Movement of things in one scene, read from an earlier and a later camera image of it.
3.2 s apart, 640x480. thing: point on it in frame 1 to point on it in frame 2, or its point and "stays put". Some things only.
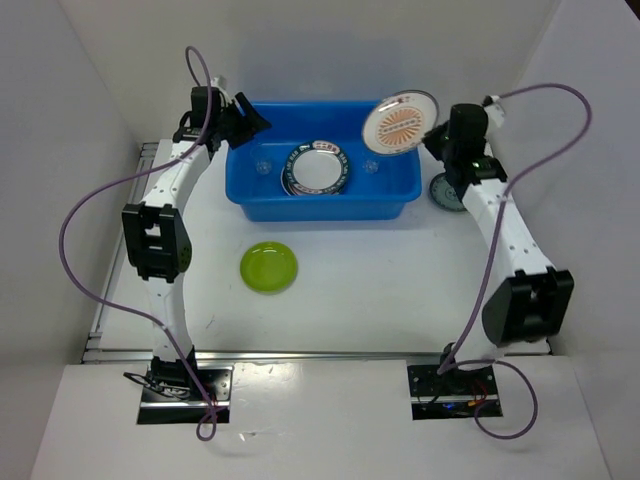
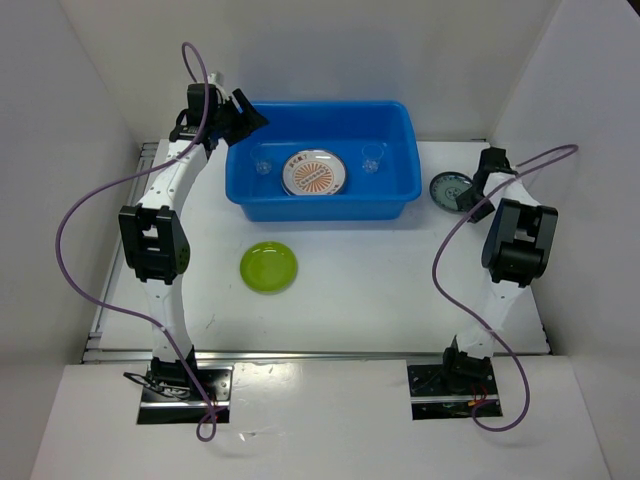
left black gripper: x=249 y=124 stays put
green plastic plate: x=268 y=267 stays put
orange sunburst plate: x=398 y=122 to x=313 y=172
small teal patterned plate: x=444 y=194 stays put
